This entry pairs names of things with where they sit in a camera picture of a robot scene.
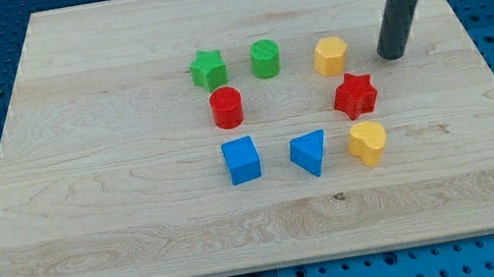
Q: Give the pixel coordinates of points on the green cylinder block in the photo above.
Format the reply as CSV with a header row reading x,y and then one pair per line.
x,y
265,59

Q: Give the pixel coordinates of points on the green star block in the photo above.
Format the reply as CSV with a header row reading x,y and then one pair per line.
x,y
209,70

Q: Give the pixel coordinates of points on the light wooden board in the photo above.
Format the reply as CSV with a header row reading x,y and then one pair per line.
x,y
111,163

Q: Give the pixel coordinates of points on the red star block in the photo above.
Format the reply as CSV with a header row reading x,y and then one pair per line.
x,y
355,96

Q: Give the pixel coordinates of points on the blue cube block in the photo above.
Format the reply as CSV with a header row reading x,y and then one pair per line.
x,y
242,160

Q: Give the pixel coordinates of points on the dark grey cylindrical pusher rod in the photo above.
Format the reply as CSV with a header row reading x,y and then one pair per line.
x,y
395,28

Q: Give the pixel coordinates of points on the yellow hexagon block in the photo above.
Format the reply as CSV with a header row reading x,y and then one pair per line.
x,y
330,56

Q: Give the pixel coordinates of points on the red cylinder block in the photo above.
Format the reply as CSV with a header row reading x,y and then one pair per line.
x,y
227,107

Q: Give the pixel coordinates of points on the yellow heart block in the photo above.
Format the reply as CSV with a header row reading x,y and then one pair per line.
x,y
367,142

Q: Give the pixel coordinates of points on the blue triangle block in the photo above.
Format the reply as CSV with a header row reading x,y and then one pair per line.
x,y
307,152

